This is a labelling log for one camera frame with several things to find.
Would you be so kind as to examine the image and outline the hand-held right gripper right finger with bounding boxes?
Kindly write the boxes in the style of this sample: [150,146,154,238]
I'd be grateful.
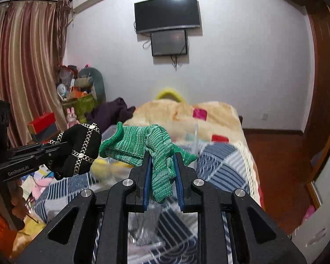
[173,152,310,264]

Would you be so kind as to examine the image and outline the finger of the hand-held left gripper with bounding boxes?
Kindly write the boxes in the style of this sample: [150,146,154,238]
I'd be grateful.
[9,141,70,157]
[34,150,73,168]

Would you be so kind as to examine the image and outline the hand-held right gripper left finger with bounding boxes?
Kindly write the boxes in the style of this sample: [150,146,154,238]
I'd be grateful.
[16,151,152,264]

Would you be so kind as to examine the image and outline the black studded hat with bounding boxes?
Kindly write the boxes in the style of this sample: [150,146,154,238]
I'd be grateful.
[45,122,102,180]

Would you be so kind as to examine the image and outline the green knit glove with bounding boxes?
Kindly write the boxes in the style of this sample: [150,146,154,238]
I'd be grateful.
[99,122,198,203]

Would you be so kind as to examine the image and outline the clear plastic storage box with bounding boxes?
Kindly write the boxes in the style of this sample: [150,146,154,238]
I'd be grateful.
[91,124,201,234]

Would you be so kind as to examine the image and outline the yellow soft cloth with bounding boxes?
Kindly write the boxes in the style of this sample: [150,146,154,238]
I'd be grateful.
[91,156,128,178]

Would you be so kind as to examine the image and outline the person's left hand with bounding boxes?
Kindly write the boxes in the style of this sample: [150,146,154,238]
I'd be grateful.
[10,179,27,227]

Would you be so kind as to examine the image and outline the red box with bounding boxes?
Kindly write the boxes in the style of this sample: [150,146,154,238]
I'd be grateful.
[27,112,57,136]

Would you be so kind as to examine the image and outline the pink printed cloth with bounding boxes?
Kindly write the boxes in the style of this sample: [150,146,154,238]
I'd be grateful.
[20,165,57,201]

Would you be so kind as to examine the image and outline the pink bunny toy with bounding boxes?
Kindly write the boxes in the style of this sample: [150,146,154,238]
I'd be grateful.
[66,107,81,129]

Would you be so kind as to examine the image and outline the green box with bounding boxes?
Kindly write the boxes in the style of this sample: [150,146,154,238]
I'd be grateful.
[62,93,97,116]

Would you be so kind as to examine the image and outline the orange box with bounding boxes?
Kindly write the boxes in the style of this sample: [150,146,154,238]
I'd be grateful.
[67,86,89,100]

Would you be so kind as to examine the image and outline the beige fleece blanket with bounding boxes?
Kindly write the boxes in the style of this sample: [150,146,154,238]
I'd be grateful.
[124,99,263,208]

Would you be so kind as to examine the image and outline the striped red beige curtain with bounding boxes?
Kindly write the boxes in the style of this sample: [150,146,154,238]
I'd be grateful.
[0,0,73,147]

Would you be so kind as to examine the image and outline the dark purple cloth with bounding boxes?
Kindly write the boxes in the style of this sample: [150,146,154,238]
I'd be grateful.
[80,97,137,133]

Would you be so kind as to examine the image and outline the grey plush toy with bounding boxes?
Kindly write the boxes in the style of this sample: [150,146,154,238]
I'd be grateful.
[78,66,107,108]

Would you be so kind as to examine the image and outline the yellow plush pillow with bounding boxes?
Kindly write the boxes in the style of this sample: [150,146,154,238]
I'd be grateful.
[155,86,188,104]

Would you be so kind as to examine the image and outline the white cabinet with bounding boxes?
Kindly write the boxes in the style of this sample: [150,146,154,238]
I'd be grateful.
[291,180,330,264]

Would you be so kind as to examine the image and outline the black hanging cables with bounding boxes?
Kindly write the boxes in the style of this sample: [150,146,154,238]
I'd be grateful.
[170,55,183,71]

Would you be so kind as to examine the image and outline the small black wall monitor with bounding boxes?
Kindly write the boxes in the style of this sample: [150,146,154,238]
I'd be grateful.
[150,29,188,57]

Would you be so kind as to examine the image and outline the black wall television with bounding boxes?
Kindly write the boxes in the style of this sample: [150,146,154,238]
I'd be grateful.
[134,0,201,34]

